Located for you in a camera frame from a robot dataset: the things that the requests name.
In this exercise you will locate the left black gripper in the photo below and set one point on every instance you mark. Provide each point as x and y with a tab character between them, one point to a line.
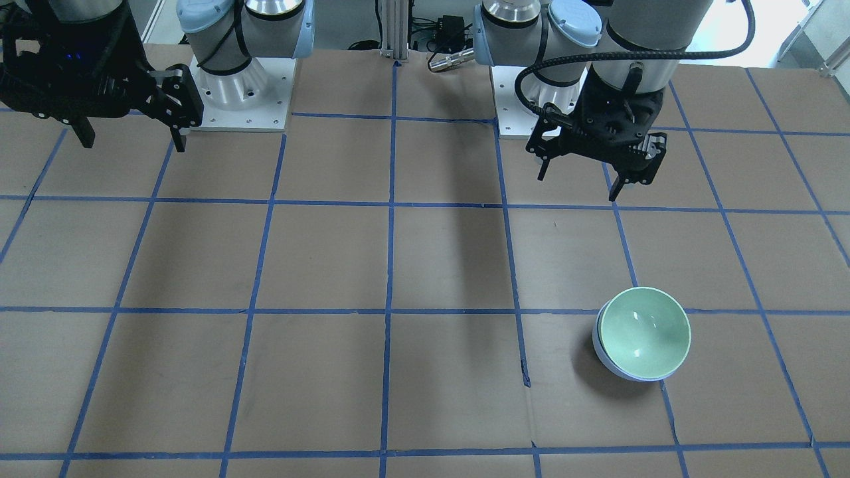
650	151

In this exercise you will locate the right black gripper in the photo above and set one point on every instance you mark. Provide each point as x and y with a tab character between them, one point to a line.
127	52

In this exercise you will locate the green bowl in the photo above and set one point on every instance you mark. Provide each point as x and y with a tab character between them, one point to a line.
651	301

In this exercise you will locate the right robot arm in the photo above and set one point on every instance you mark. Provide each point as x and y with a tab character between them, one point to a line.
225	36

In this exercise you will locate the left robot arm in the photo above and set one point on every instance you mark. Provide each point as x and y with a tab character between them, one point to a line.
533	32

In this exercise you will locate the blue bowl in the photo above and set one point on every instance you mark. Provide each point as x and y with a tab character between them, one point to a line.
637	347

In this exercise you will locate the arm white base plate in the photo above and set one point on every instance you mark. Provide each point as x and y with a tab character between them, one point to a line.
515	120
258	99

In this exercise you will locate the silver cable connector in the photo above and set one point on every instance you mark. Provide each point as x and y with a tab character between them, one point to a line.
438	65

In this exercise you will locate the aluminium frame post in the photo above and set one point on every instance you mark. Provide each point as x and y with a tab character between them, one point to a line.
394	29

